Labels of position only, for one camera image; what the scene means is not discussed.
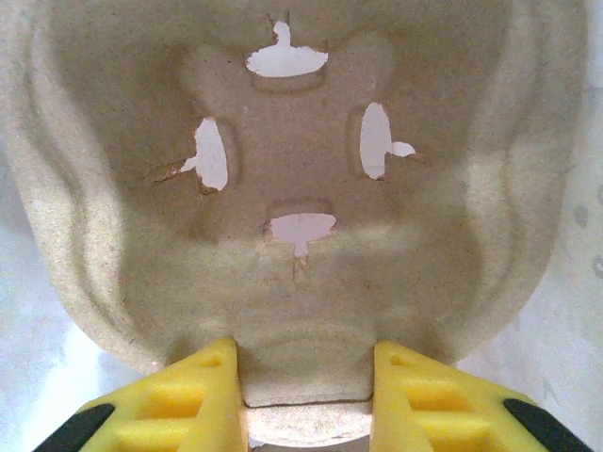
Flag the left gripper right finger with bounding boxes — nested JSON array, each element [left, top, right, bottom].
[[371, 340, 585, 452]]

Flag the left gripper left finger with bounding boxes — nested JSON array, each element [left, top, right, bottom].
[[40, 336, 249, 452]]

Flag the brown pulp cup carrier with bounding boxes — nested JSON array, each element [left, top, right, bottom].
[[0, 0, 593, 446]]

